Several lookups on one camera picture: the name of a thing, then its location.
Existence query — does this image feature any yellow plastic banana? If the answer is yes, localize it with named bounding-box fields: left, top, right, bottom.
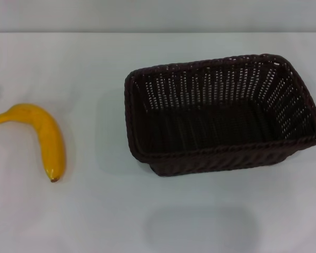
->
left=0, top=103, right=67, bottom=183

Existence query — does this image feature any black woven plastic basket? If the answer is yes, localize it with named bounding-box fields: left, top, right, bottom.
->
left=124, top=53, right=316, bottom=178

